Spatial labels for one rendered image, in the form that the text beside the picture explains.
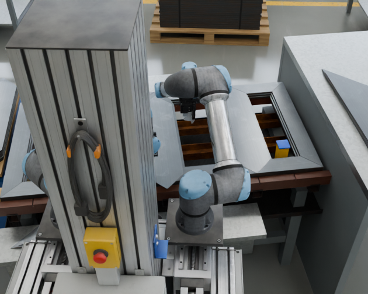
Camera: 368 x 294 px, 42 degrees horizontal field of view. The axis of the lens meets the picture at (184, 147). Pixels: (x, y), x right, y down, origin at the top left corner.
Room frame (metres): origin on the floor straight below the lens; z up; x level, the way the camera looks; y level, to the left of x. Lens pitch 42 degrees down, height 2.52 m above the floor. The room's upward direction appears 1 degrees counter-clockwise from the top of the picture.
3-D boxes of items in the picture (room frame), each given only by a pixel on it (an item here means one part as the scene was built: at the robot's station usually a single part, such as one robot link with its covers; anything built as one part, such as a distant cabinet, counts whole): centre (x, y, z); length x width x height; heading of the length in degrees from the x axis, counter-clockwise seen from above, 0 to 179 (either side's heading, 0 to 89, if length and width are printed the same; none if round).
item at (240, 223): (1.42, 0.27, 0.67); 1.30 x 0.20 x 0.03; 96
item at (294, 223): (1.70, -0.61, 0.34); 0.06 x 0.06 x 0.68; 6
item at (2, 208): (1.56, 0.08, 0.80); 1.62 x 0.04 x 0.06; 96
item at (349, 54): (1.98, -0.99, 1.03); 1.30 x 0.60 x 0.04; 6
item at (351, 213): (1.95, -0.71, 0.51); 1.30 x 0.04 x 1.01; 6
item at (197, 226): (1.20, -0.04, 1.09); 0.15 x 0.15 x 0.10
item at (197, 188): (1.20, -0.05, 1.20); 0.13 x 0.12 x 0.14; 101
